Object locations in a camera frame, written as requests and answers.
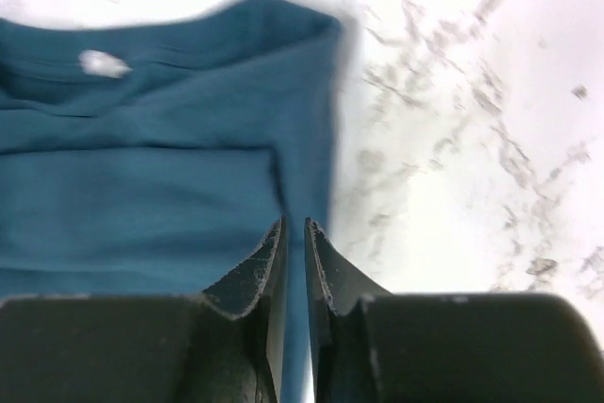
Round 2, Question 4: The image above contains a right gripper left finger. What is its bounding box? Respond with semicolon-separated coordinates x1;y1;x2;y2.
1;220;288;403

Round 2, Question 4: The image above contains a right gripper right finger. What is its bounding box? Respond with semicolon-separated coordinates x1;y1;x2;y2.
305;220;603;403

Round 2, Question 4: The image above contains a blue t shirt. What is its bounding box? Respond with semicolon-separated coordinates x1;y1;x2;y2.
1;0;343;402

